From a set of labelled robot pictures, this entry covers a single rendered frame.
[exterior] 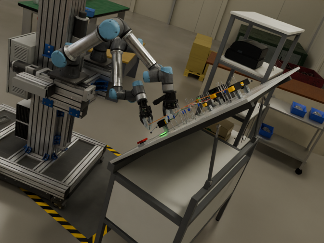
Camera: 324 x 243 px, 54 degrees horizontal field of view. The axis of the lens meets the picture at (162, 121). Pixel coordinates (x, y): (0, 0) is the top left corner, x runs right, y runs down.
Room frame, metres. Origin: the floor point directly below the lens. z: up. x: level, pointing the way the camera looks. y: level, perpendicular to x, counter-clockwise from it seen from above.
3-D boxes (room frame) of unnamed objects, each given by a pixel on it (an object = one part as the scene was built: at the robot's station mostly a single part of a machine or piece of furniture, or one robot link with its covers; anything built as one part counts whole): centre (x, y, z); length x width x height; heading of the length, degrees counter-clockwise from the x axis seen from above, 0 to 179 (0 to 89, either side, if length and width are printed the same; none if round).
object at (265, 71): (2.93, -0.63, 0.93); 0.61 x 0.50 x 1.85; 154
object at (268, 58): (9.86, -2.36, 0.38); 1.94 x 1.82 x 0.76; 83
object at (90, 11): (6.24, 2.10, 0.47); 2.63 x 1.02 x 0.93; 172
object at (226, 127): (2.86, -0.53, 0.76); 0.30 x 0.21 x 0.20; 67
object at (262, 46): (2.87, -0.53, 1.56); 0.30 x 0.23 x 0.19; 65
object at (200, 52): (6.96, -0.54, 0.35); 1.21 x 0.86 x 0.71; 173
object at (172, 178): (2.05, -0.32, 0.60); 1.17 x 0.58 x 0.40; 154
